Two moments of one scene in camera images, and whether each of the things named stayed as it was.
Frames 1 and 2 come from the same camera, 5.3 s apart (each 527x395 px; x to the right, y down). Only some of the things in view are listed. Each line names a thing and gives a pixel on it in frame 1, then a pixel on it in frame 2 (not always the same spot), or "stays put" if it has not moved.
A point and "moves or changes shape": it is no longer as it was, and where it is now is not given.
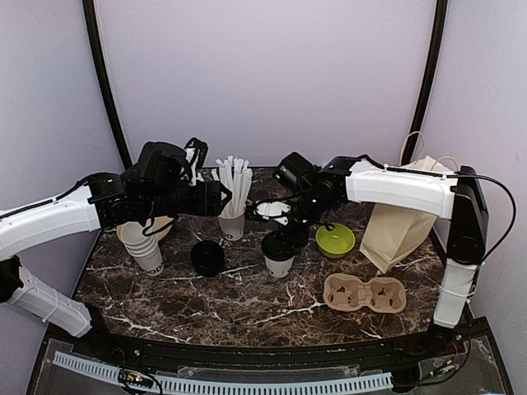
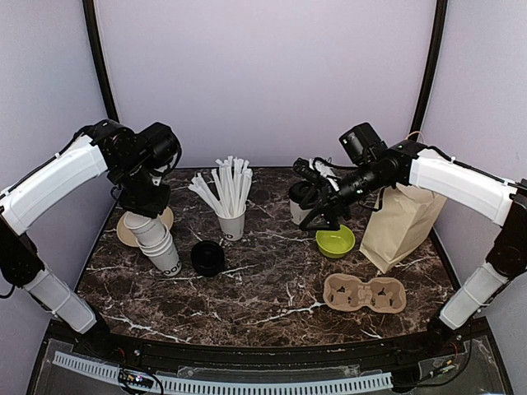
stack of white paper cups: x=142 y=248 -> x=155 y=239
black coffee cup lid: x=279 y=247 moves or changes shape
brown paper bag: x=390 y=231 stays put
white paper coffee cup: x=279 y=268 moves or changes shape
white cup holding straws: x=232 y=228 stays put
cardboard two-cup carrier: x=344 y=292 stays put
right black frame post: x=427 y=78 stays put
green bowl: x=337 y=242 stays put
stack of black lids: x=208 y=258 stays put
